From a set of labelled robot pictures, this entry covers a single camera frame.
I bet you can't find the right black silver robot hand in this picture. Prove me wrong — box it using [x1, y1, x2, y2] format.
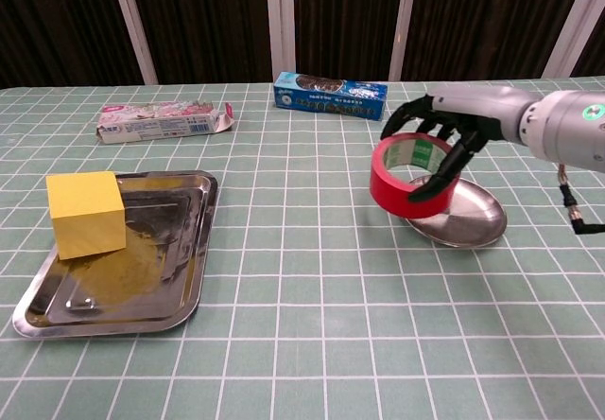
[380, 83, 535, 203]

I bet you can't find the red tape roll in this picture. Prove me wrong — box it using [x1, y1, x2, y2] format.
[369, 131, 462, 219]

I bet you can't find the yellow cube block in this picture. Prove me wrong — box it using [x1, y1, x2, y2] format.
[45, 170, 128, 261]

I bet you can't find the round steel plate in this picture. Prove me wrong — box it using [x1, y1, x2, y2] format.
[401, 176, 509, 250]

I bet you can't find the blue cookie box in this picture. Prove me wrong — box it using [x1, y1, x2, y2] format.
[272, 71, 389, 122]

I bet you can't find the green checked tablecloth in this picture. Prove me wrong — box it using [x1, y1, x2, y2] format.
[0, 75, 605, 420]

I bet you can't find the pink floral carton box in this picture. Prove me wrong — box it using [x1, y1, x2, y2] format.
[95, 100, 236, 145]

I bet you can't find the rectangular steel tray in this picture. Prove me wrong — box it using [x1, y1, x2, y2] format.
[11, 169, 220, 341]

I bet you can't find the white frame post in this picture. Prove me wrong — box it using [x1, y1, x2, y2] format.
[264, 0, 297, 83]
[542, 0, 605, 79]
[388, 0, 421, 82]
[107, 0, 159, 85]

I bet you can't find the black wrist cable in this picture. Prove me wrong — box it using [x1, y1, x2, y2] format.
[556, 163, 605, 236]

